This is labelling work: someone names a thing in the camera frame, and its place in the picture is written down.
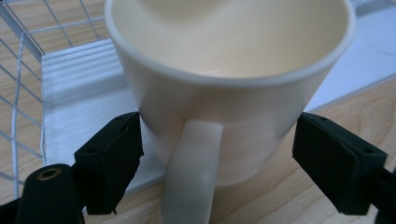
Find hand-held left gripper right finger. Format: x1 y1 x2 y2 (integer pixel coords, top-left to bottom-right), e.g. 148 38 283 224
291 112 389 217

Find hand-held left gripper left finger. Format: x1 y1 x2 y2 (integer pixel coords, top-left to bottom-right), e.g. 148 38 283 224
74 111 145 216

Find white wire rack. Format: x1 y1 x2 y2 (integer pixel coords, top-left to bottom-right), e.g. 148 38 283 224
0 0 396 201

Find white cup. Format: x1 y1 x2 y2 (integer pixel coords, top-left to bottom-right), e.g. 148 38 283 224
104 0 357 224

